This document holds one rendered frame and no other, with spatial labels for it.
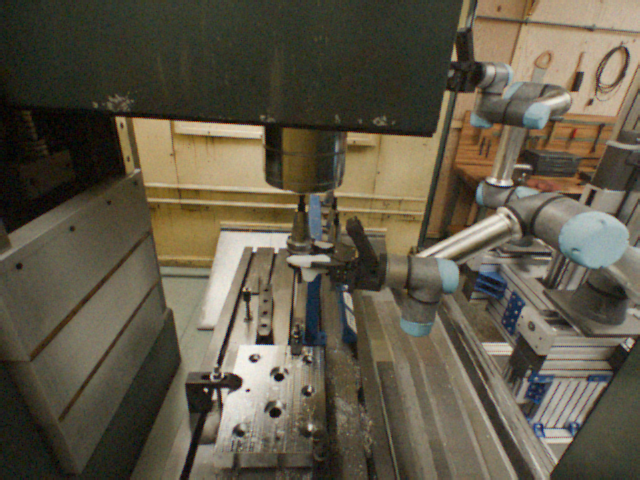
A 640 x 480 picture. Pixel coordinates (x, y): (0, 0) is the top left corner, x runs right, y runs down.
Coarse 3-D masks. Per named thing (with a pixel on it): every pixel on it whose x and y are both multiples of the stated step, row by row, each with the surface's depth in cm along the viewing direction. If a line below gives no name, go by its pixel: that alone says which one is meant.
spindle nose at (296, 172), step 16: (272, 128) 57; (288, 128) 56; (272, 144) 58; (288, 144) 57; (304, 144) 57; (320, 144) 57; (336, 144) 59; (272, 160) 60; (288, 160) 58; (304, 160) 58; (320, 160) 58; (336, 160) 61; (272, 176) 61; (288, 176) 59; (304, 176) 59; (320, 176) 60; (336, 176) 62; (304, 192) 61; (320, 192) 62
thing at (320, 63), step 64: (0, 0) 42; (64, 0) 43; (128, 0) 43; (192, 0) 43; (256, 0) 44; (320, 0) 44; (384, 0) 44; (448, 0) 45; (0, 64) 45; (64, 64) 46; (128, 64) 46; (192, 64) 46; (256, 64) 47; (320, 64) 47; (384, 64) 48; (448, 64) 49; (320, 128) 52; (384, 128) 52
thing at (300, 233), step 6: (306, 210) 70; (294, 216) 71; (300, 216) 70; (306, 216) 70; (294, 222) 71; (300, 222) 70; (306, 222) 70; (294, 228) 71; (300, 228) 70; (306, 228) 71; (294, 234) 71; (300, 234) 71; (306, 234) 71; (294, 240) 72; (300, 240) 71; (306, 240) 72
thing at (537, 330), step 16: (528, 320) 115; (544, 320) 112; (560, 320) 116; (528, 336) 115; (544, 336) 108; (560, 336) 108; (576, 336) 109; (544, 352) 110; (560, 352) 110; (576, 352) 111; (592, 352) 111; (608, 352) 112
